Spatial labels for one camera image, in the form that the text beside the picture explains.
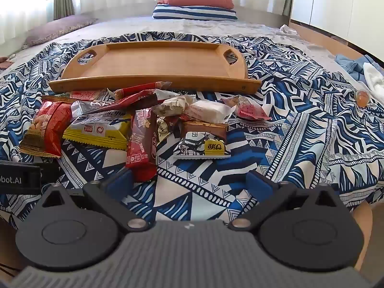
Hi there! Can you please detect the white wardrobe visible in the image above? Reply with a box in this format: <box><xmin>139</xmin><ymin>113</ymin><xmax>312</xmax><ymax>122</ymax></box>
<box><xmin>289</xmin><ymin>0</ymin><xmax>384</xmax><ymax>48</ymax></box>

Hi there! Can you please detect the pink red snack packet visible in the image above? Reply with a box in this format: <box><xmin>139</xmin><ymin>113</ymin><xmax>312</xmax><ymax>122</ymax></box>
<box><xmin>221</xmin><ymin>94</ymin><xmax>272</xmax><ymax>121</ymax></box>

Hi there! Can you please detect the thin red stick packet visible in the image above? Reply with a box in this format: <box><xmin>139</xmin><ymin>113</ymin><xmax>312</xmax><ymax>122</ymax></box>
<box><xmin>115</xmin><ymin>81</ymin><xmax>173</xmax><ymax>99</ymax></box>

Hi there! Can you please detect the red gold nut packet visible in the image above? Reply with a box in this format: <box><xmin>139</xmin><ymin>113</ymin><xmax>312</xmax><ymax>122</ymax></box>
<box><xmin>18</xmin><ymin>100</ymin><xmax>74</xmax><ymax>158</ymax></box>

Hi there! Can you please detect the purple pillow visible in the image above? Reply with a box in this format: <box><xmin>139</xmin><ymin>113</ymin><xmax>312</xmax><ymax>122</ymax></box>
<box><xmin>24</xmin><ymin>15</ymin><xmax>98</xmax><ymax>47</ymax></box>

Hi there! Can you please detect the beige nougat wrapper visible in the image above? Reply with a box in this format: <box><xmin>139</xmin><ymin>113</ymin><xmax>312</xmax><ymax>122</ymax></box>
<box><xmin>151</xmin><ymin>94</ymin><xmax>197</xmax><ymax>117</ymax></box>

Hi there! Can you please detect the orange jelly cup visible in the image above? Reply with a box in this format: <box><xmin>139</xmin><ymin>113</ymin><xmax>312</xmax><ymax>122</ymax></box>
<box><xmin>354</xmin><ymin>89</ymin><xmax>369</xmax><ymax>108</ymax></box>

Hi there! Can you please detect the white cake packet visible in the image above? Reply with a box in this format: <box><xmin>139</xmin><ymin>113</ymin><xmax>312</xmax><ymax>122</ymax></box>
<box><xmin>184</xmin><ymin>100</ymin><xmax>234</xmax><ymax>124</ymax></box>

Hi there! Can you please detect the brown black white packet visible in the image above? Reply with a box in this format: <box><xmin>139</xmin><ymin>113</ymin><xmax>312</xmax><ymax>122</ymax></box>
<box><xmin>172</xmin><ymin>120</ymin><xmax>231</xmax><ymax>159</ymax></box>

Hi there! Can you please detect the yellow white snack packet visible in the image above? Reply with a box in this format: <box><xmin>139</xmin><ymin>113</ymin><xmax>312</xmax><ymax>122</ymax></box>
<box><xmin>62</xmin><ymin>111</ymin><xmax>134</xmax><ymax>151</ymax></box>

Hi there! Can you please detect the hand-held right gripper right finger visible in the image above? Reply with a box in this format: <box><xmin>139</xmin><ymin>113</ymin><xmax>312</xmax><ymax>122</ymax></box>
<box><xmin>228</xmin><ymin>169</ymin><xmax>345</xmax><ymax>233</ymax></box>

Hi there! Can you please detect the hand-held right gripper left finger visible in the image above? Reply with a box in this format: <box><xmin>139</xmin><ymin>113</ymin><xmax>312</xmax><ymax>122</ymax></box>
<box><xmin>39</xmin><ymin>169</ymin><xmax>149</xmax><ymax>233</ymax></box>

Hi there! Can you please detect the blue white striped pillow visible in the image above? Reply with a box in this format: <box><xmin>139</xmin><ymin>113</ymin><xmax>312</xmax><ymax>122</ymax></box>
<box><xmin>152</xmin><ymin>4</ymin><xmax>238</xmax><ymax>21</ymax></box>

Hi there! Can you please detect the dark red chocolate bar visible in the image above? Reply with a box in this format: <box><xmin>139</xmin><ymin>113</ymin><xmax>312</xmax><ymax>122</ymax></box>
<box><xmin>125</xmin><ymin>108</ymin><xmax>158</xmax><ymax>182</ymax></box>

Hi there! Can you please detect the crumpled white tissue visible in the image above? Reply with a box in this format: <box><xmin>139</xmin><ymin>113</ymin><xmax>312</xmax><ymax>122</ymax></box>
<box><xmin>280</xmin><ymin>24</ymin><xmax>300</xmax><ymax>36</ymax></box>

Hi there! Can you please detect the grey bed sheet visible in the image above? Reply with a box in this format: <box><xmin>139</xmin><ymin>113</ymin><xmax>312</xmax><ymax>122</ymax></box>
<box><xmin>0</xmin><ymin>13</ymin><xmax>360</xmax><ymax>75</ymax></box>

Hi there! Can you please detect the light blue cloth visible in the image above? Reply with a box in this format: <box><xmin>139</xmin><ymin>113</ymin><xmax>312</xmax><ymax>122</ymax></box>
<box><xmin>334</xmin><ymin>53</ymin><xmax>384</xmax><ymax>81</ymax></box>

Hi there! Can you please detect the blue white patterned blanket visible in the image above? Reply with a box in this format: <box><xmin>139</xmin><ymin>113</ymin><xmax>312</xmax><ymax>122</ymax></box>
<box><xmin>0</xmin><ymin>31</ymin><xmax>384</xmax><ymax>225</ymax></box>

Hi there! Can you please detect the red black snack packet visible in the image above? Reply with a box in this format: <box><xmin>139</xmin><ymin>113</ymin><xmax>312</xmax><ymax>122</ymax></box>
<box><xmin>70</xmin><ymin>89</ymin><xmax>164</xmax><ymax>123</ymax></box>

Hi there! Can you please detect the wooden serving tray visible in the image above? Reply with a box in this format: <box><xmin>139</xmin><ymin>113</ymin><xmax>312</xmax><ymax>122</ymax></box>
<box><xmin>48</xmin><ymin>40</ymin><xmax>262</xmax><ymax>95</ymax></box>

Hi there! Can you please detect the white cloth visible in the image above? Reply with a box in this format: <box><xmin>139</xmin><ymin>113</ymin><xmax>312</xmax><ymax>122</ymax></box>
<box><xmin>362</xmin><ymin>61</ymin><xmax>384</xmax><ymax>96</ymax></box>

